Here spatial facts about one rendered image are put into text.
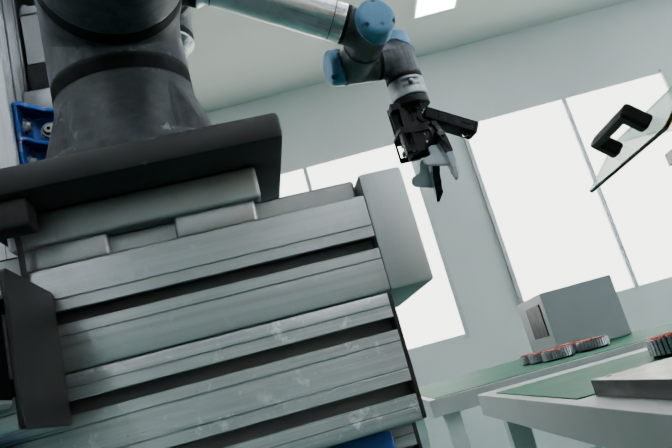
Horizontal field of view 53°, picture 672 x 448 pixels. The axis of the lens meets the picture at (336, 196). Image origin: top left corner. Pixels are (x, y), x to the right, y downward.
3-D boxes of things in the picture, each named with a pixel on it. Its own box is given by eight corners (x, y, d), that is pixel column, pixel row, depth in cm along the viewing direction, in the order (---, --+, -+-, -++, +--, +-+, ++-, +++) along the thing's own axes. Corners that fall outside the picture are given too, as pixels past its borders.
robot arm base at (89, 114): (15, 184, 47) (-3, 60, 50) (74, 237, 62) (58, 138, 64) (229, 139, 50) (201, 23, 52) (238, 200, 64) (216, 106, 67)
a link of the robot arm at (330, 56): (329, 32, 130) (382, 26, 134) (318, 62, 141) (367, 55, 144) (340, 68, 128) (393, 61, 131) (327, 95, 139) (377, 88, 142)
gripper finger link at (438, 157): (433, 185, 125) (415, 157, 132) (463, 178, 126) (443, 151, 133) (433, 171, 123) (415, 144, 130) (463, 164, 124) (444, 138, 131)
